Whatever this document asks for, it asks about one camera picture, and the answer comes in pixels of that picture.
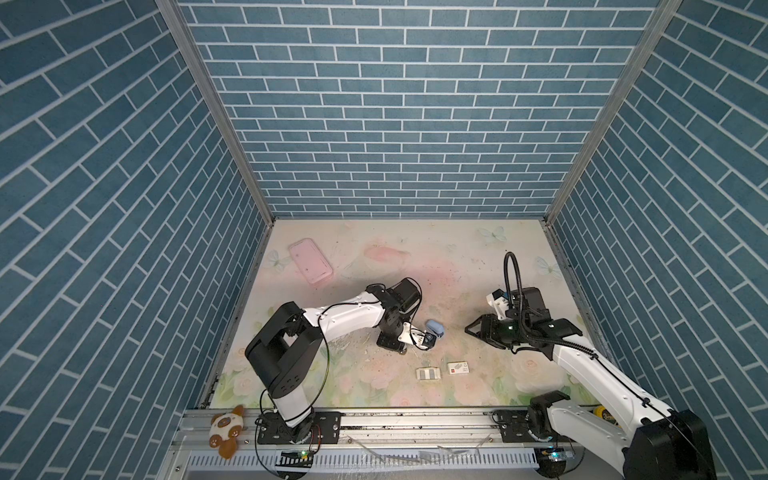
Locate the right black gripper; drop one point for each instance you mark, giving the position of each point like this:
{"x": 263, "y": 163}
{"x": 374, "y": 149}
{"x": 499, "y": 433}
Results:
{"x": 487, "y": 327}

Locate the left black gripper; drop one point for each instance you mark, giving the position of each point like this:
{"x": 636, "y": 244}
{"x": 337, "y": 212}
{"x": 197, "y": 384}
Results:
{"x": 392, "y": 343}

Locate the light blue stapler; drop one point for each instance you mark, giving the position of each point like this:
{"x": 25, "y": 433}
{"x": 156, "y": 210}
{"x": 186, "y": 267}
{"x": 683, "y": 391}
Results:
{"x": 435, "y": 328}

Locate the staple box tray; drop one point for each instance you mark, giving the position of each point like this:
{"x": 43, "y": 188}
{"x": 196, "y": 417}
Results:
{"x": 428, "y": 373}

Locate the white staple box sleeve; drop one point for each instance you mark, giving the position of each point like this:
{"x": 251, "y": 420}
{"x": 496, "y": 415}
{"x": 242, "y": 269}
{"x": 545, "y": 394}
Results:
{"x": 458, "y": 368}

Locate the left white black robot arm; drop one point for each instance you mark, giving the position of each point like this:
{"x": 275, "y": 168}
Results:
{"x": 283, "y": 351}

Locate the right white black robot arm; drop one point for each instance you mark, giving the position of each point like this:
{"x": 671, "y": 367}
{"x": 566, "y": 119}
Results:
{"x": 645, "y": 438}

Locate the yellow tape measure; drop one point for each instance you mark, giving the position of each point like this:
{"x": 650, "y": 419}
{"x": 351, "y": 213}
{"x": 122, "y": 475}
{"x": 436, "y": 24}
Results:
{"x": 601, "y": 412}

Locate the brown white plush toy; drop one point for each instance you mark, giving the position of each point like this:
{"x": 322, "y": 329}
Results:
{"x": 225, "y": 430}

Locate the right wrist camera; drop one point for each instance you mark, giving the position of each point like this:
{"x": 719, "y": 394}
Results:
{"x": 499, "y": 302}

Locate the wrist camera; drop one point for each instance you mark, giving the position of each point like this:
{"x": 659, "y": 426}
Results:
{"x": 420, "y": 337}
{"x": 499, "y": 302}

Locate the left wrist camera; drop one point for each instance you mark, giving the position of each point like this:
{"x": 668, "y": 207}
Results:
{"x": 420, "y": 337}

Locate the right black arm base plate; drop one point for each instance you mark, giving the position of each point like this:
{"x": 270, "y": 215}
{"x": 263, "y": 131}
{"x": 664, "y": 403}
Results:
{"x": 523, "y": 425}

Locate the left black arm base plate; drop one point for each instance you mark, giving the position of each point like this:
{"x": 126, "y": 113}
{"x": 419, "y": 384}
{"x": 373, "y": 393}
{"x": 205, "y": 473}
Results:
{"x": 323, "y": 427}

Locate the aluminium front rail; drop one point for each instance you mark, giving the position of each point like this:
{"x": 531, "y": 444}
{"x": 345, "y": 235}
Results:
{"x": 396, "y": 428}

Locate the white perforated cable duct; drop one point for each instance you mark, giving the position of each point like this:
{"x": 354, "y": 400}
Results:
{"x": 359, "y": 460}

